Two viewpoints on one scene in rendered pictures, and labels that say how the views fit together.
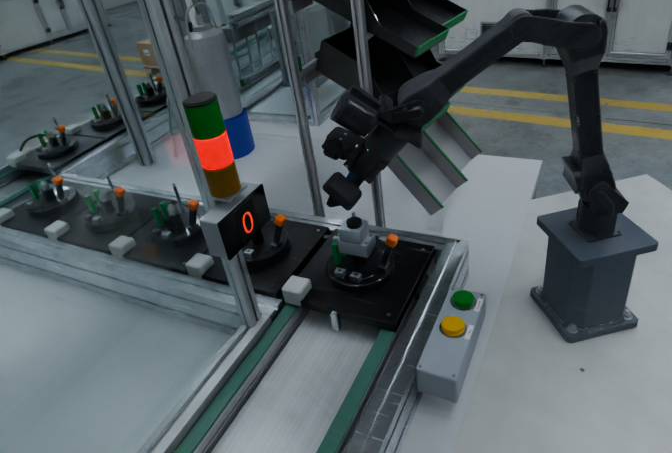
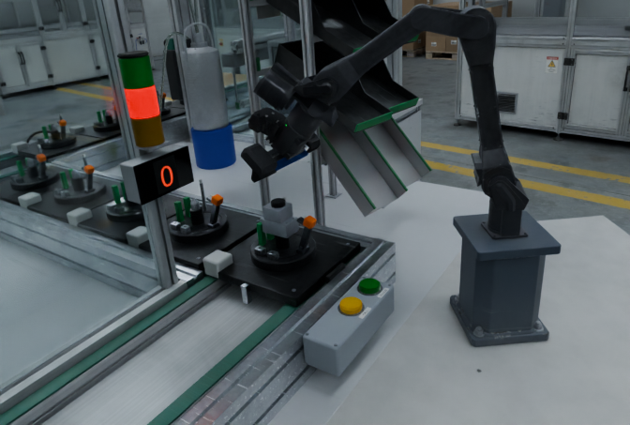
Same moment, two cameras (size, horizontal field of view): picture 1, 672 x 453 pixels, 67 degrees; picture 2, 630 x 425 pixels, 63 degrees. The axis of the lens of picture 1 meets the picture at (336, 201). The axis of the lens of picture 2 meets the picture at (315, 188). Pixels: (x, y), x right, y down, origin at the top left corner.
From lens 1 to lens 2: 0.26 m
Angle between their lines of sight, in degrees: 10
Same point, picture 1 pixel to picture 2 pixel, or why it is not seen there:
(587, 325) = (493, 330)
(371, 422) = (242, 372)
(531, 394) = (420, 385)
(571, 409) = (456, 402)
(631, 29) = not seen: outside the picture
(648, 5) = not seen: outside the picture
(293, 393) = (187, 349)
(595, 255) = (494, 250)
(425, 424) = (307, 397)
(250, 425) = (137, 370)
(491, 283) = (415, 289)
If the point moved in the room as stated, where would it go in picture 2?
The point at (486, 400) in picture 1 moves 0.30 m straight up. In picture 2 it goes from (374, 385) to (369, 229)
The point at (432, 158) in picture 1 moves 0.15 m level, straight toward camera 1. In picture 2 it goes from (377, 167) to (366, 190)
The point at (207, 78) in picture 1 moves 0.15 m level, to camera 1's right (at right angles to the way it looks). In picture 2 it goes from (197, 89) to (238, 87)
